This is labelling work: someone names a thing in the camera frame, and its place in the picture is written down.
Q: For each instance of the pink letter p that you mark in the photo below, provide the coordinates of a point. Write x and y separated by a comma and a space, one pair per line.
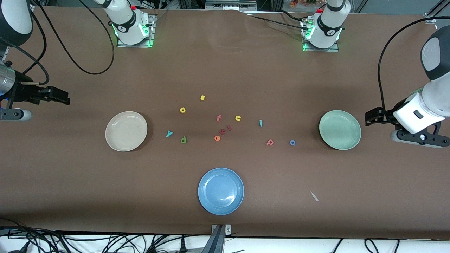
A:
269, 142

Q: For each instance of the teal letter y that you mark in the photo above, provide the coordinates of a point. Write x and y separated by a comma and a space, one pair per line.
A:
169, 133

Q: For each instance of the pale green plate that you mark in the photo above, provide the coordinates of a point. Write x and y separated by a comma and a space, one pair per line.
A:
340, 130

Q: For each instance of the beige brown plate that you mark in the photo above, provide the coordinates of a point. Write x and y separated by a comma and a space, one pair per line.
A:
126, 131

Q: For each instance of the small white paper scrap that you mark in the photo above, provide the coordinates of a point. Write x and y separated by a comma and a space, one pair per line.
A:
314, 196

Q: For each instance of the aluminium corner profile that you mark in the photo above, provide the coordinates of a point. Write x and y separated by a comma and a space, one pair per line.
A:
434, 14

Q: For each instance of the orange background object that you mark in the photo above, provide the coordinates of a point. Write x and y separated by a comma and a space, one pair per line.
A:
302, 2

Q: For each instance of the brown table cover sheet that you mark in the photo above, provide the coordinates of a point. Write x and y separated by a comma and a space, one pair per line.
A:
225, 70

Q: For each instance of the blue plate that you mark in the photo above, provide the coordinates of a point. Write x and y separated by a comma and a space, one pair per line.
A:
220, 191

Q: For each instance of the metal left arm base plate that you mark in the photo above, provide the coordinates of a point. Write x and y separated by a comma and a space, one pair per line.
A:
334, 49

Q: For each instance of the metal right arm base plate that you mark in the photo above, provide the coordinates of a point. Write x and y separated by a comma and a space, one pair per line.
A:
152, 33

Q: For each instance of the grey metal frame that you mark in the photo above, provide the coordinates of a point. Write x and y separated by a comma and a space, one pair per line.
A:
230, 4

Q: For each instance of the metal clamp bracket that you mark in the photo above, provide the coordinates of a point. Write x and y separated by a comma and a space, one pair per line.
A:
227, 230

